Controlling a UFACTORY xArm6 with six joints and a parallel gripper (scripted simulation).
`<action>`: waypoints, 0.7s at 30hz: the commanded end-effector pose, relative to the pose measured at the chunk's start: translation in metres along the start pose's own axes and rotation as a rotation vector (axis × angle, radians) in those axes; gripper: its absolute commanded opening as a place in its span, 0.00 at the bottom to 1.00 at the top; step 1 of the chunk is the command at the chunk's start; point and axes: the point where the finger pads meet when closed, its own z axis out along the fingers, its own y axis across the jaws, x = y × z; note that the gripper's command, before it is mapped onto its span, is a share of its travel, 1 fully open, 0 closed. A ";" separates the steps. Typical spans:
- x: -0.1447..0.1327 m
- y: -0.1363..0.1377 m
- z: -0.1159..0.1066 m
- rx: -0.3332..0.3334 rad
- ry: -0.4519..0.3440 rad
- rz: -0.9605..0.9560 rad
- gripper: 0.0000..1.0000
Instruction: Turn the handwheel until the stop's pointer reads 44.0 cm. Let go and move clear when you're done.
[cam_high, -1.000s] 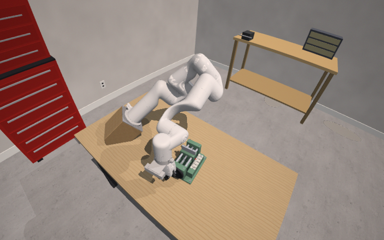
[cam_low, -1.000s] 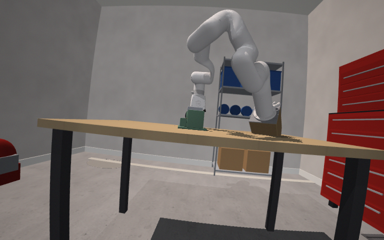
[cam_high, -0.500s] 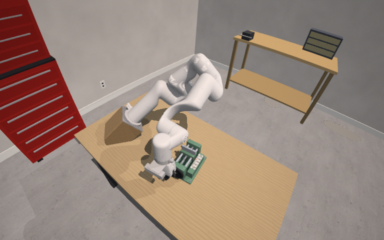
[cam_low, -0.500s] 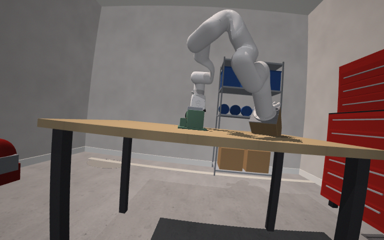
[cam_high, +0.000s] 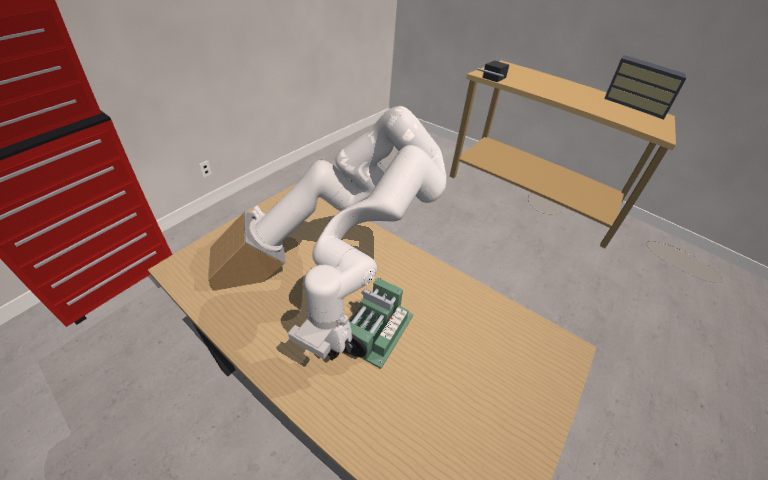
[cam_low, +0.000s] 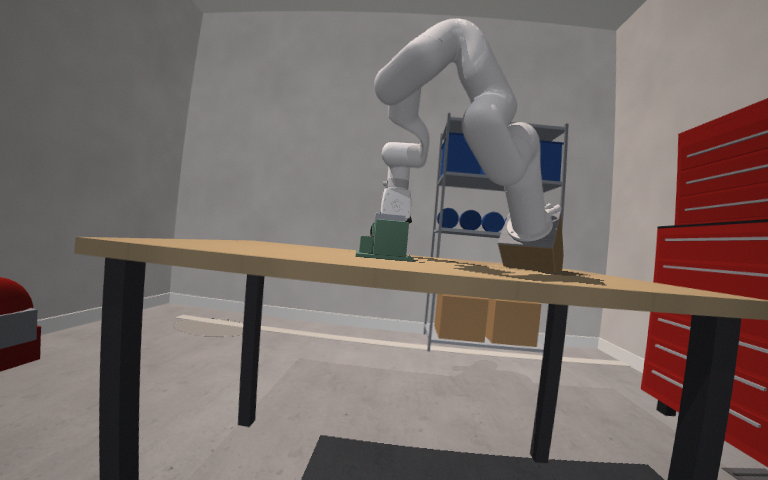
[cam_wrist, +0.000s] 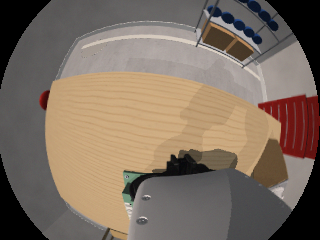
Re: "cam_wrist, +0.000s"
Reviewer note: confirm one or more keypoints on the green slide mechanism with black handwheel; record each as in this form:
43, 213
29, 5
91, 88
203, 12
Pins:
130, 176

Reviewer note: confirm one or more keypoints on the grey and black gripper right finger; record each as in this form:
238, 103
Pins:
193, 167

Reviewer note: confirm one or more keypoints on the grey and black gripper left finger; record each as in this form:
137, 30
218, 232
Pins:
170, 171

